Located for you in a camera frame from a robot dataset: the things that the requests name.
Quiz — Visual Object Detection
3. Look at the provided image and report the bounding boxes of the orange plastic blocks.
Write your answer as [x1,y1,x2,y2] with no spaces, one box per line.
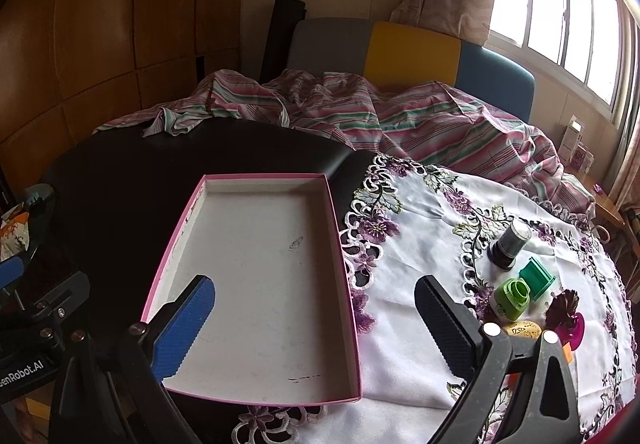
[507,343,575,385]

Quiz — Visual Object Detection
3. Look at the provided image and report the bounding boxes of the yellow patterned toy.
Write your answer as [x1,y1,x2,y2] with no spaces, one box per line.
[501,320,542,342]

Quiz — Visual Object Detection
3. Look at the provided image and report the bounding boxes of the pink cardboard box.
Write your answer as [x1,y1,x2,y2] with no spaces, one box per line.
[141,173,363,409]

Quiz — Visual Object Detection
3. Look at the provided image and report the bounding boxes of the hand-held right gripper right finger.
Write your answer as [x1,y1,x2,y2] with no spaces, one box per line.
[414,275,596,444]

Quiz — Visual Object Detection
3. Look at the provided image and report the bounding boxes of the white and green round toy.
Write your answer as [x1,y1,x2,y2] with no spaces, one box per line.
[492,278,535,325]

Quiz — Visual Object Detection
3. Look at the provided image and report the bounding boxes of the wooden bedside table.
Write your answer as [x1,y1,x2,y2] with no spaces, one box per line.
[580,169,626,230]

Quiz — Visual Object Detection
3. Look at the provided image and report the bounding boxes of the white carton box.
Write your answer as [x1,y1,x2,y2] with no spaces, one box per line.
[560,116,586,165]

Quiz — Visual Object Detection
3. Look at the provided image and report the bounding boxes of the black round stamp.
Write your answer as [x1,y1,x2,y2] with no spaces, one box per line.
[489,218,532,271]

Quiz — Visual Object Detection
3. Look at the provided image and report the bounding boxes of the colourful plastic bag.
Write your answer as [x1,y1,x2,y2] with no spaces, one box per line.
[0,206,33,260]

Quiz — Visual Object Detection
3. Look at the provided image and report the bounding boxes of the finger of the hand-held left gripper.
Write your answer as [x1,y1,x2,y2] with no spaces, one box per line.
[20,184,58,256]
[0,255,26,292]

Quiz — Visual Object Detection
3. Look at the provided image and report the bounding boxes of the magenta plastic cup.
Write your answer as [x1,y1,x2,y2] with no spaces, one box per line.
[559,314,586,350]

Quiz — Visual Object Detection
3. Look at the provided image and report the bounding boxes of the white embroidered floral tablecloth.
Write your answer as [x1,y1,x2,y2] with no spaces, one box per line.
[232,151,633,444]

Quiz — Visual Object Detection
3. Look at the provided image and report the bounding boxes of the green square plastic toy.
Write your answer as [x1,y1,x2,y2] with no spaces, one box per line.
[517,258,557,301]

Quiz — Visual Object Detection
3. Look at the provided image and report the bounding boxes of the red cloth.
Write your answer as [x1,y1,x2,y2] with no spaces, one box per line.
[575,404,636,444]

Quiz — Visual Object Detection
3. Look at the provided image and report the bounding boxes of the pink green striped bedsheet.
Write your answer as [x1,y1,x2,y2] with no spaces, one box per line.
[95,69,598,215]

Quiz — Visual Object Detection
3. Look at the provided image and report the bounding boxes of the dark purple leaf toy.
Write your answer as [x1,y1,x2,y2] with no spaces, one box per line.
[544,290,580,332]

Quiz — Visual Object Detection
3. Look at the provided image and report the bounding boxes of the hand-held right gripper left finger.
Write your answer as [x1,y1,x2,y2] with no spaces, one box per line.
[47,275,216,444]

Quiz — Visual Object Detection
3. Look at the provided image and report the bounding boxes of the purple patterned box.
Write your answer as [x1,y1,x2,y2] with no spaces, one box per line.
[570,146,595,172]

